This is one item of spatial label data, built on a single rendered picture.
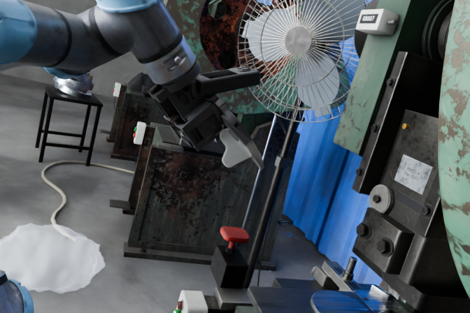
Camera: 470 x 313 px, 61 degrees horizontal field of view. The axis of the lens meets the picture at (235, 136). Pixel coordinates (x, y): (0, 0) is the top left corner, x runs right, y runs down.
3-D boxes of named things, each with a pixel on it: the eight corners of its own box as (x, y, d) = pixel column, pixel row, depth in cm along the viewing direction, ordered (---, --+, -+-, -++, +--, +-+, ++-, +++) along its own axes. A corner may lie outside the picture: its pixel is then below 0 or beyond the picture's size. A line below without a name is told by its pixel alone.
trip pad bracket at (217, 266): (207, 331, 99) (228, 260, 95) (198, 306, 108) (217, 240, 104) (229, 332, 101) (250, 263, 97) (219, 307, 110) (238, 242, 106)
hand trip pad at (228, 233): (218, 263, 99) (226, 235, 98) (212, 251, 104) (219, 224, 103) (244, 265, 101) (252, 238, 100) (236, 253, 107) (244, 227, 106)
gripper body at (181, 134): (180, 140, 69) (141, 86, 63) (217, 109, 72) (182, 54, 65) (201, 155, 63) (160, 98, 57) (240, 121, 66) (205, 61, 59)
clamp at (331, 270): (347, 317, 87) (362, 276, 85) (310, 273, 103) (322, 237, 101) (369, 318, 89) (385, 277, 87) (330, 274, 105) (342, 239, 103)
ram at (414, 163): (388, 284, 66) (454, 112, 60) (339, 239, 79) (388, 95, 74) (464, 290, 72) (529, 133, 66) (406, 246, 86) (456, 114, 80)
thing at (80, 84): (38, 162, 315) (56, 63, 300) (33, 144, 352) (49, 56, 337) (89, 166, 336) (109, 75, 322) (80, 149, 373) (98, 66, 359)
